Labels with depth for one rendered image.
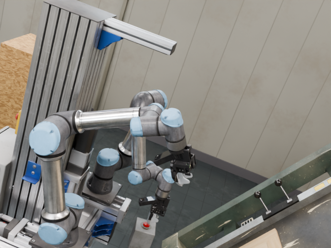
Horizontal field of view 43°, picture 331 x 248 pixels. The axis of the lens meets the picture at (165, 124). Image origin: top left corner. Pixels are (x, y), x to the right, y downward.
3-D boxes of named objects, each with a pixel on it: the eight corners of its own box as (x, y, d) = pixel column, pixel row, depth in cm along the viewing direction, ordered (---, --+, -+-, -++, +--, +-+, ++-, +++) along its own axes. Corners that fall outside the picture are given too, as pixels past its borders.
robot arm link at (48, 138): (77, 230, 188) (71, 114, 168) (64, 251, 174) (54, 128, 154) (52, 226, 190) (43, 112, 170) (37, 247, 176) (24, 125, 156)
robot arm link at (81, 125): (59, 132, 185) (168, 123, 174) (48, 141, 175) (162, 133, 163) (52, 107, 181) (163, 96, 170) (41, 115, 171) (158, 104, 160)
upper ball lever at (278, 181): (288, 204, 210) (273, 180, 212) (294, 200, 209) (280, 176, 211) (287, 205, 206) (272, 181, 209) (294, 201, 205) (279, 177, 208)
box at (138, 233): (128, 239, 255) (137, 216, 248) (147, 245, 256) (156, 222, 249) (126, 253, 244) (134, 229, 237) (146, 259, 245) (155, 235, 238)
